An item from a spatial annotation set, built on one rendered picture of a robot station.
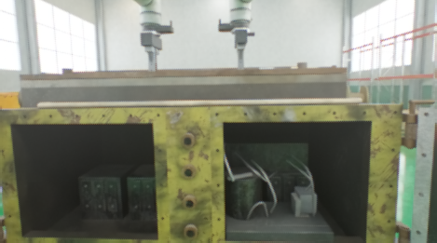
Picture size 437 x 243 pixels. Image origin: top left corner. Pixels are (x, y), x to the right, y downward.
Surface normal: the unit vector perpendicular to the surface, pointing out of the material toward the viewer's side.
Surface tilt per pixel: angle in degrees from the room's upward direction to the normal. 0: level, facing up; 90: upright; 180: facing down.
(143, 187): 90
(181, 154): 90
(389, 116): 90
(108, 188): 90
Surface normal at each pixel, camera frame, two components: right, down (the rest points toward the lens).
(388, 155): -0.05, 0.09
